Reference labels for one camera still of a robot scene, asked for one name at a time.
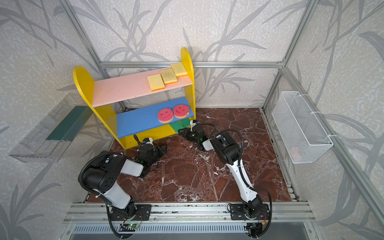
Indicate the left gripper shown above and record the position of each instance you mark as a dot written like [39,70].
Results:
[154,150]

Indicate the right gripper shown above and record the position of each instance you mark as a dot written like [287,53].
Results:
[188,133]

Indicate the green sponge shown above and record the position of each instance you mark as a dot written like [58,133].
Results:
[185,122]
[176,126]

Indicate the pink smiley sponge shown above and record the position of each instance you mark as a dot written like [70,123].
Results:
[181,111]
[165,115]

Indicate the orange yellow sponge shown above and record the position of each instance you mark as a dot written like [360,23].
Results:
[156,82]

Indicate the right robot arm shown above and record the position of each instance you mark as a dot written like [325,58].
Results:
[229,146]

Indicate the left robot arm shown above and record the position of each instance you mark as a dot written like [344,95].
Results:
[117,197]

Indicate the blue lower shelf board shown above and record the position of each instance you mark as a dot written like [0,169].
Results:
[143,119]

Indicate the pink top shelf board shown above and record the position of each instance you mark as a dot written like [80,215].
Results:
[128,87]

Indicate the green circuit board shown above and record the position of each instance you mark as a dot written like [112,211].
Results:
[129,227]

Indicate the dark green scouring pad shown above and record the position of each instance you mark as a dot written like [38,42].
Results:
[71,124]

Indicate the pink item in basket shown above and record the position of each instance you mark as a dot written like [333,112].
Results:
[295,154]

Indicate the yellow shelf unit frame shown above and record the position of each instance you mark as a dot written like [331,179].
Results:
[107,115]

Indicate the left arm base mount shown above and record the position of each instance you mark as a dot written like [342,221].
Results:
[131,213]

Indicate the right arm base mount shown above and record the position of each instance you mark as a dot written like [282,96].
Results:
[238,213]

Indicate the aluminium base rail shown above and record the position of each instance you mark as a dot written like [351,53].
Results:
[199,212]

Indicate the clear plastic wall tray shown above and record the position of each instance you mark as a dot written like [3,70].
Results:
[34,148]

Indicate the white wire mesh basket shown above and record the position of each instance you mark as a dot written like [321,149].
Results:
[300,127]

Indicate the aluminium enclosure frame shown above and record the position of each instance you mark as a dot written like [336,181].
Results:
[372,197]

